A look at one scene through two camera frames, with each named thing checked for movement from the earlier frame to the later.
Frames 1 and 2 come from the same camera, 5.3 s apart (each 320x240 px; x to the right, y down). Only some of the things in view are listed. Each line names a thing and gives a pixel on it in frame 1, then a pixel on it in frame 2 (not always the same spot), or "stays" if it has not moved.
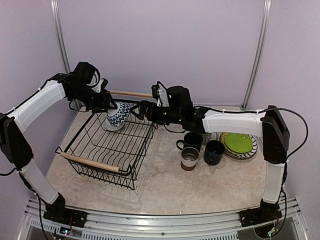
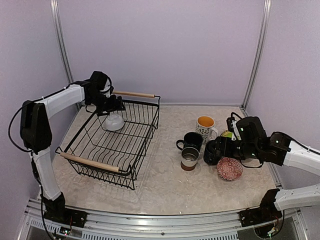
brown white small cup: (189, 156) stays
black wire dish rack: (110, 140) stays
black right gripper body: (156, 117) -> (231, 152)
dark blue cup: (214, 152) stays
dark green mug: (191, 140) stays
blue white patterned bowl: (117, 118) -> (229, 169)
